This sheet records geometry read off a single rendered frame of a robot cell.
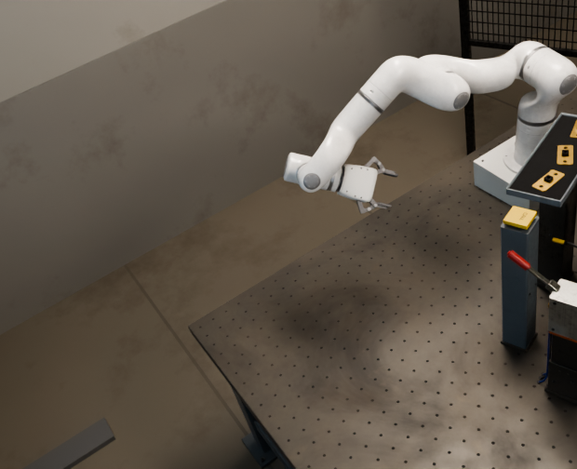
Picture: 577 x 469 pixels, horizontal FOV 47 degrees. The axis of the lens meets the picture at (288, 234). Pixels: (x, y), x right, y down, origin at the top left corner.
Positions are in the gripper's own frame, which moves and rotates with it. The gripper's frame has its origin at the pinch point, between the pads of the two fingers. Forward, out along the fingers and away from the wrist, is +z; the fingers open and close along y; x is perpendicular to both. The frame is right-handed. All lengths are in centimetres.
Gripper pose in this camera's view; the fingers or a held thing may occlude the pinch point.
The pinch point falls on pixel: (390, 190)
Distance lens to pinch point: 198.7
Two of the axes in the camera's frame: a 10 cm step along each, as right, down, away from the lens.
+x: 0.9, 0.2, -10.0
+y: -2.2, 9.8, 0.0
